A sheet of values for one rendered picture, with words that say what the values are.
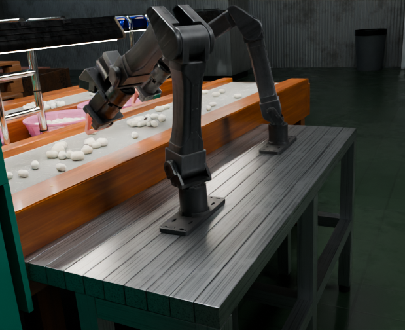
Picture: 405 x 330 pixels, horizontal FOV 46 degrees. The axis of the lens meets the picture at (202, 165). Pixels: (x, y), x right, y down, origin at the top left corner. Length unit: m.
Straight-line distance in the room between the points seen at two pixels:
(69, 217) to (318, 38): 8.59
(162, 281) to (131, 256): 0.12
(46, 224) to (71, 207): 0.07
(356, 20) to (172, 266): 8.59
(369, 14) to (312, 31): 1.04
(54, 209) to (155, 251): 0.24
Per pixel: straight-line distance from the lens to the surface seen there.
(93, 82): 1.27
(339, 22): 9.35
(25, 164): 1.39
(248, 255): 0.90
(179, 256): 0.91
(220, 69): 8.04
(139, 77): 1.16
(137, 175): 1.24
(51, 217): 1.04
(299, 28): 9.53
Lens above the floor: 1.10
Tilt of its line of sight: 18 degrees down
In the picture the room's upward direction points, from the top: 4 degrees counter-clockwise
